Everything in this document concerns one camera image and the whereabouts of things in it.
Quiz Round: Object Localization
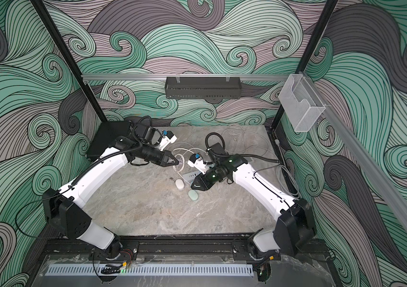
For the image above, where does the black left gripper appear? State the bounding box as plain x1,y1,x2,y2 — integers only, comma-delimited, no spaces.
140,146,179,169

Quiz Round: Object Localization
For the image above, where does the green earbud case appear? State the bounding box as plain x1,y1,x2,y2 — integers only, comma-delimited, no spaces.
188,190,199,201

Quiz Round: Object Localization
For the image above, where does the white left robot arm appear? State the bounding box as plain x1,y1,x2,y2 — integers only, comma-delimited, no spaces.
42,116,179,260

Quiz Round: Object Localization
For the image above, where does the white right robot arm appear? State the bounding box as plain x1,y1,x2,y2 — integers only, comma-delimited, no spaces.
189,132,316,261

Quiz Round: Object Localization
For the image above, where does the white power strip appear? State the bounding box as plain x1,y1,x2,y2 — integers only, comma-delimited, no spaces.
183,171,201,182

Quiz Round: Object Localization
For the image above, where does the white earbud case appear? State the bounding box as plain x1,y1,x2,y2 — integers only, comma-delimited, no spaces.
175,179,185,190

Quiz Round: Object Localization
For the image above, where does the black carbon-pattern briefcase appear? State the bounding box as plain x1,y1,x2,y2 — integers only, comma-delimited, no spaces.
86,121,132,161

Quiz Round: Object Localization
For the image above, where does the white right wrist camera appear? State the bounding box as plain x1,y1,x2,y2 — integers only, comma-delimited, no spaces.
187,154,214,174

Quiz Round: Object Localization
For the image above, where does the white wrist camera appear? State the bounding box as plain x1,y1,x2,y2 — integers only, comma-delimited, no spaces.
187,154,214,174
159,130,177,151

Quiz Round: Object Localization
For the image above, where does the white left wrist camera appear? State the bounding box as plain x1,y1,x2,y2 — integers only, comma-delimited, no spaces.
159,130,177,151

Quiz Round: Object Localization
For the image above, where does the black perforated wall tray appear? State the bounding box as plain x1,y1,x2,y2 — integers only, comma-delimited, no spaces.
165,77,242,101

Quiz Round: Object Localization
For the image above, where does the white slotted cable duct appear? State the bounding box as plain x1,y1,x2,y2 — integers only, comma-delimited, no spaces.
44,263,254,277

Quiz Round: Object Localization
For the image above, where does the aluminium wall rail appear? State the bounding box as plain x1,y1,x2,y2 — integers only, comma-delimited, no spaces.
81,73,289,82

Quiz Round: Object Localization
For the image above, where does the grey power strip cord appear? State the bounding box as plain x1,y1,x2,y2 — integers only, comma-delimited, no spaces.
274,138,303,202

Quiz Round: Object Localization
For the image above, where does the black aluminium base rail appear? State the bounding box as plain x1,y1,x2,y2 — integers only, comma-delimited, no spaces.
43,233,331,264

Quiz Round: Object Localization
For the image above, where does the clear acrylic wall holder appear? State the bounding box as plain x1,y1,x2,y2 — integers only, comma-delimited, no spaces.
279,74,325,133

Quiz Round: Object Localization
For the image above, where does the aluminium right side rail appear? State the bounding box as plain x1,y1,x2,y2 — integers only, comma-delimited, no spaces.
300,72,407,233

